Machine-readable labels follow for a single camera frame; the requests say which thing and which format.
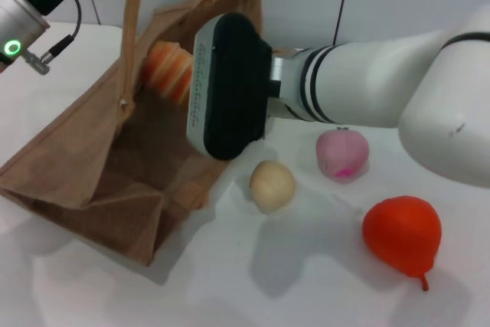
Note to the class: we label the orange striped bread loaf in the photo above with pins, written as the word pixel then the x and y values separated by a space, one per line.
pixel 168 70

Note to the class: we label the brown jute tote bag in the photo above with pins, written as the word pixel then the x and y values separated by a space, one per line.
pixel 76 174

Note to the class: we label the beige egg yolk pastry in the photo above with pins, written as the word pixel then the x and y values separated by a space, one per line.
pixel 272 189

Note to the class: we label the pink peach toy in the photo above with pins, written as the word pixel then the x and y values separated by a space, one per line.
pixel 340 154

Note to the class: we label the orange pear toy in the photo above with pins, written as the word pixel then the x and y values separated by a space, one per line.
pixel 402 235

